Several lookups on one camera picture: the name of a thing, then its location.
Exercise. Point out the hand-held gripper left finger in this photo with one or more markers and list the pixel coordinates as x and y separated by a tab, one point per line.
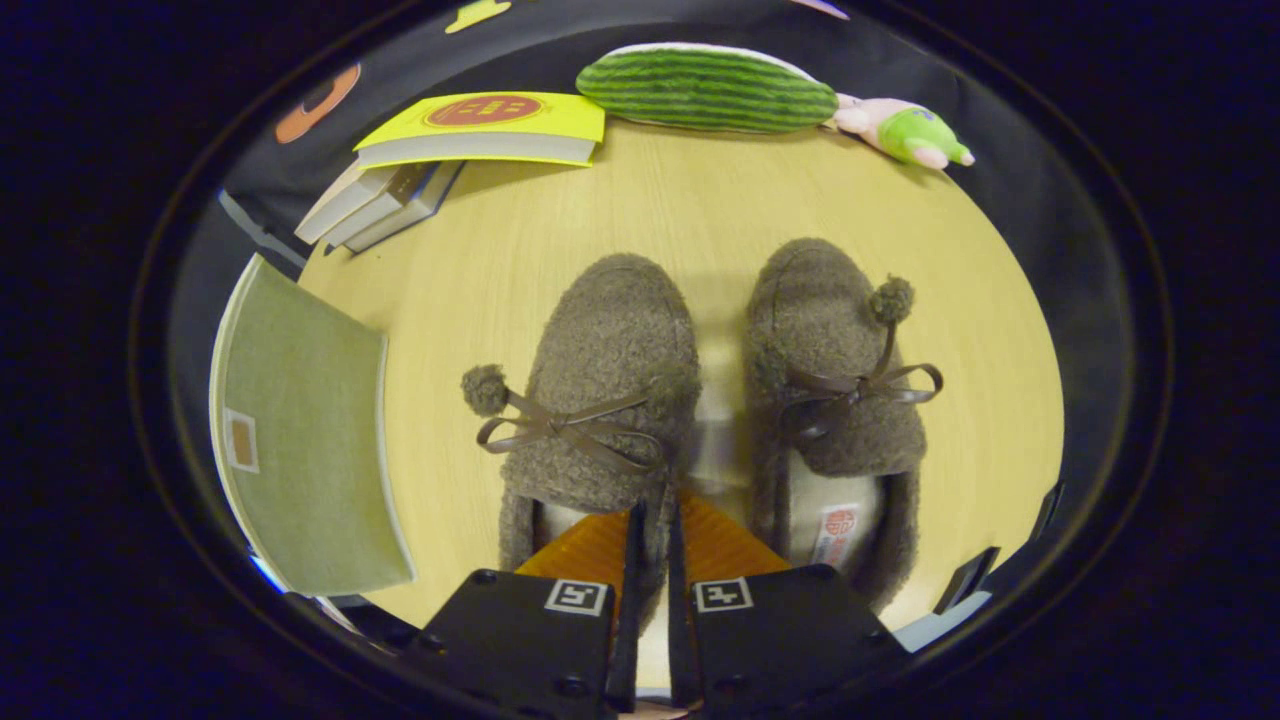
628	620

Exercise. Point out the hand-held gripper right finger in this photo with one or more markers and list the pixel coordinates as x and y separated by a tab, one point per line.
682	620

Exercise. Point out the brown fuzzy shoe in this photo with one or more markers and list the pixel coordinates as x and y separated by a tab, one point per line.
820	320
610	350

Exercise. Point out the beige fabric storage box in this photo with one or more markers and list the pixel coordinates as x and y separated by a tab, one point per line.
300	450

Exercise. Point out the blue cover book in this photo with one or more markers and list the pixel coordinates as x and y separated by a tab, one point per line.
425	195

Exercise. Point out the white book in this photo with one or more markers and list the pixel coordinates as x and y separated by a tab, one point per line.
380	200

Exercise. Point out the yellow book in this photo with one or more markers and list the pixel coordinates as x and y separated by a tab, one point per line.
500	125

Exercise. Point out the watermelon slice plush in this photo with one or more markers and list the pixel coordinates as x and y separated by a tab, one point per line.
705	90

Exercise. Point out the pink green plush toy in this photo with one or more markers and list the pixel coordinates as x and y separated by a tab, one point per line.
910	130

